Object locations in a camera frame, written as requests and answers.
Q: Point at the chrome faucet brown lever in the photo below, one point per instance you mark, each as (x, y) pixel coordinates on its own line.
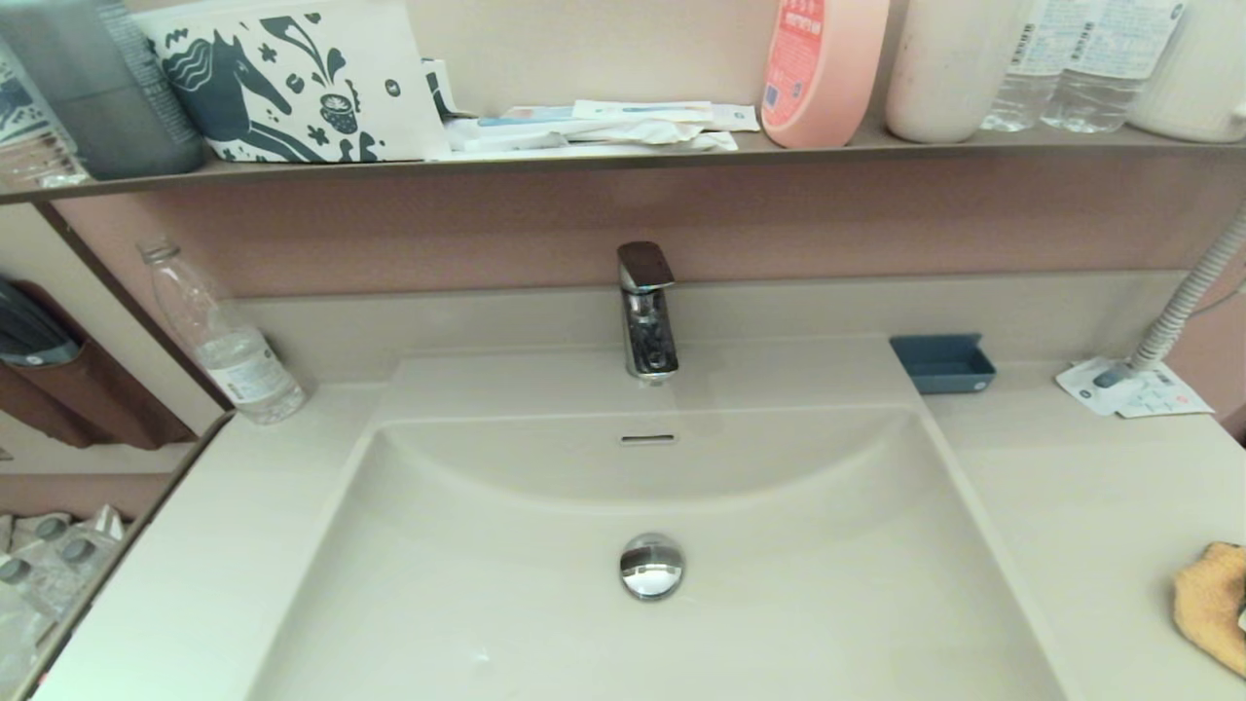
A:
(647, 321)

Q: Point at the orange grey fluffy cloth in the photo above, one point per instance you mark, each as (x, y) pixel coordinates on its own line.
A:
(1212, 604)

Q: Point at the white ceramic sink basin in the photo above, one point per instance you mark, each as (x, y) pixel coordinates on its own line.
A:
(584, 584)

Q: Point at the large white plastic packet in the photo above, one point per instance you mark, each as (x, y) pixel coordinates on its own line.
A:
(589, 138)

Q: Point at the chrome drain stopper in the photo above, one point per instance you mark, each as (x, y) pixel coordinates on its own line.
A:
(651, 567)

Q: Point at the white blue toothbrush packet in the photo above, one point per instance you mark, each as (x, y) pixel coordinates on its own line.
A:
(641, 109)

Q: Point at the small white sachet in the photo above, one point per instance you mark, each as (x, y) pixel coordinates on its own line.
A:
(737, 118)

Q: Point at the blue soap dish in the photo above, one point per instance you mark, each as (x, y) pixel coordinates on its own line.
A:
(942, 364)

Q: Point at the pink lotion bottle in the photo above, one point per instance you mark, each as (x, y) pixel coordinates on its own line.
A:
(820, 70)

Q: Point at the slim clear plastic bottle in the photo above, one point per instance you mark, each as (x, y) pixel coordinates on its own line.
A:
(238, 370)

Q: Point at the horse pattern white box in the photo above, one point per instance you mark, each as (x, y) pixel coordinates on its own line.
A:
(297, 80)

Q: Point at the white card blue logo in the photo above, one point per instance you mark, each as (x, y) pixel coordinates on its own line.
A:
(1090, 385)

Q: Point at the clear water bottle white label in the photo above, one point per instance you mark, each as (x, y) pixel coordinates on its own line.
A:
(1019, 95)
(1110, 80)

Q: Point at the printed paper leaflet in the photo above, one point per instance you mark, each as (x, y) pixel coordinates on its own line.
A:
(1173, 399)

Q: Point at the dark grey canister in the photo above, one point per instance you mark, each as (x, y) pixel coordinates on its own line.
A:
(102, 107)

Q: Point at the dark grey ribbed item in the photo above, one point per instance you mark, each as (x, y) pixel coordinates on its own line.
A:
(29, 331)

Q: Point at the clear plastic packet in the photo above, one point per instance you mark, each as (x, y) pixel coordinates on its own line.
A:
(41, 169)

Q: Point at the plastic wrapped bottle pack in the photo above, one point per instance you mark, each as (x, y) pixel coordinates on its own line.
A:
(49, 584)

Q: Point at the white ribbed jar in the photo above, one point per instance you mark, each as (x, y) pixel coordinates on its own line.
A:
(1202, 80)

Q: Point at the blue patterned box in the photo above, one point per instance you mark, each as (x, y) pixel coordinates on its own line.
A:
(21, 105)

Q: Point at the brown wall shelf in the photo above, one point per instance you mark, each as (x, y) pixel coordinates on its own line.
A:
(876, 146)

